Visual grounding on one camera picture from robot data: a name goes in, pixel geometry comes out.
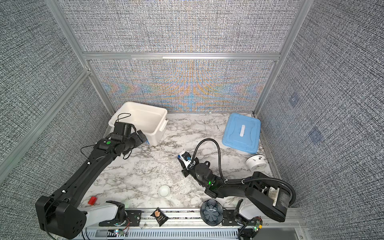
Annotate white plastic storage bin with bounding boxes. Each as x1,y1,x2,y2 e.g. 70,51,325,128
109,102,168,146

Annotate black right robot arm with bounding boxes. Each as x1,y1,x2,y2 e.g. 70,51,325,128
177,152,297,223

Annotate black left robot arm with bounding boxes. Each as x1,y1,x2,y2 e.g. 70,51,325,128
36,122,147,239

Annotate white round dish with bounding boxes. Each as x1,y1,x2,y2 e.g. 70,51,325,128
158,185,171,198

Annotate black snack packet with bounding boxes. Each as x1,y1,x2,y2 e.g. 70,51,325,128
151,208,169,227

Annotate blue plastic bin lid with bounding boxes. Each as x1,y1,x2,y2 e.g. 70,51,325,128
222,113,261,154

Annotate white round device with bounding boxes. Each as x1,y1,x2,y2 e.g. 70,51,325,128
246,155,268,172

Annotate small red cap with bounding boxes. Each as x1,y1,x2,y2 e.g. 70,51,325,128
88,196,98,206

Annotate black corrugated cable conduit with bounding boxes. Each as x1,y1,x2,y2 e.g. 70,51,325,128
191,137,297,208

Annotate aluminium front rail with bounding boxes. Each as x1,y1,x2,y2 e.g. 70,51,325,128
75,208,311,240

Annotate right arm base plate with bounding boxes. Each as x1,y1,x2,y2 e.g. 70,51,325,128
222,209,241,227

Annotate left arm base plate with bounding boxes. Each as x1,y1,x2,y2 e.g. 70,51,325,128
113,210,142,227

